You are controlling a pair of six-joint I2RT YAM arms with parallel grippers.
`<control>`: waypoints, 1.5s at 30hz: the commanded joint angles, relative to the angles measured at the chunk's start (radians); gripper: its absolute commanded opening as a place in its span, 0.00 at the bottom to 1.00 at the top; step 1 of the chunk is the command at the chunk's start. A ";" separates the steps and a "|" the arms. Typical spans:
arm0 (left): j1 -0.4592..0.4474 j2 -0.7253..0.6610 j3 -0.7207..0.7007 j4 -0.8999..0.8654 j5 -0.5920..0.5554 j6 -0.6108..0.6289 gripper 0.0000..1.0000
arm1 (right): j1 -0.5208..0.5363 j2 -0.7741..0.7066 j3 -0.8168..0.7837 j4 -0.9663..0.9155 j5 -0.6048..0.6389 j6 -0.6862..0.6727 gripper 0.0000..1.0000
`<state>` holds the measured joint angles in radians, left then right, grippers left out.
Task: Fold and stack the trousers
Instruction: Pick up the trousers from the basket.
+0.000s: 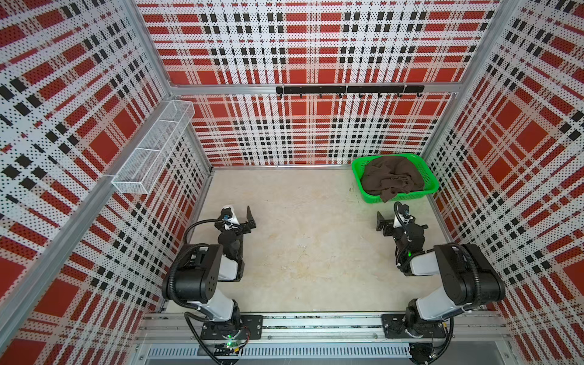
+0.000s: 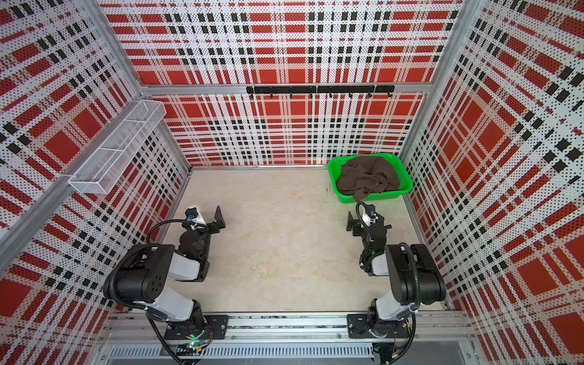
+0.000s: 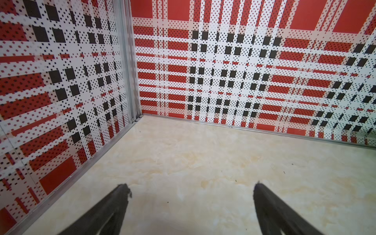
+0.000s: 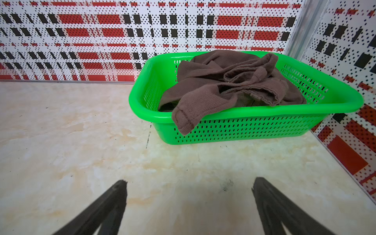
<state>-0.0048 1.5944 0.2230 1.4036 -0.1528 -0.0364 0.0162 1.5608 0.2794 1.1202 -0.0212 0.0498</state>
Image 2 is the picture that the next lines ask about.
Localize brown trousers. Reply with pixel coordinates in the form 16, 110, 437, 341
336, 156, 401, 202

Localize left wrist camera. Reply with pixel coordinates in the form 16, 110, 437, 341
185, 206, 206, 226

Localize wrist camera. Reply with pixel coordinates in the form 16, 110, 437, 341
359, 202, 378, 227
185, 206, 206, 226

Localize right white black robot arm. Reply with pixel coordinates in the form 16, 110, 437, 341
347, 213, 447, 339

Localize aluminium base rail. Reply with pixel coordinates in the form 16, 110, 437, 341
102, 311, 475, 361

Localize green plastic basket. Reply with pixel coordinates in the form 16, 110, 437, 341
328, 154, 413, 204

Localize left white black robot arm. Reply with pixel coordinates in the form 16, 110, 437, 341
103, 207, 228, 347

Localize black hook rail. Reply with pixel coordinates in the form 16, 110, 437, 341
246, 85, 395, 97

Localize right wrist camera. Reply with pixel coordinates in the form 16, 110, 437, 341
359, 202, 378, 227

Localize white wire mesh shelf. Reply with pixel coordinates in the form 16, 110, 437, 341
68, 100, 166, 195

